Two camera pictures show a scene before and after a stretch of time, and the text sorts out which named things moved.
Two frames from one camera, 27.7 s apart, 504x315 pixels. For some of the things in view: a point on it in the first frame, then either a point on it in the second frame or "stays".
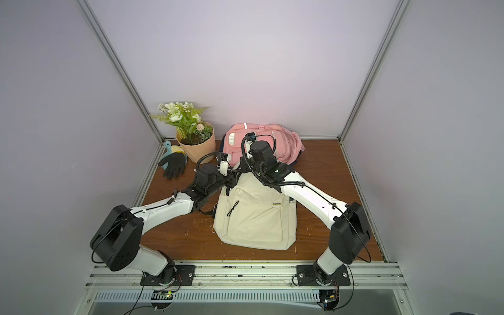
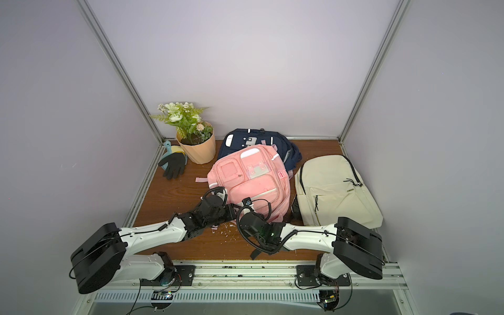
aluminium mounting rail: (281, 274) stays
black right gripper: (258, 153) to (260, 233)
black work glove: (175, 165) stays
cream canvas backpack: (254, 214) to (330, 188)
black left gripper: (231, 180) to (231, 212)
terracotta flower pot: (195, 151) stays
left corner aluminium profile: (121, 66) stays
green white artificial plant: (186, 119) stays
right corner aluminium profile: (399, 10) stays
